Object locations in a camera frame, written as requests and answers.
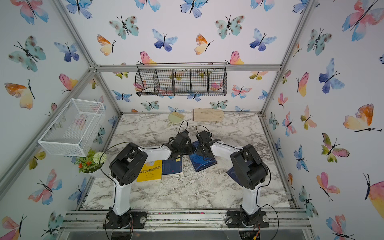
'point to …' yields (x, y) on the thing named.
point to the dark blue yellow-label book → (171, 166)
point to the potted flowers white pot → (89, 165)
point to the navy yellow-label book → (232, 173)
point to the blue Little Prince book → (200, 163)
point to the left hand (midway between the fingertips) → (197, 147)
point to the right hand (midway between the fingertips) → (202, 151)
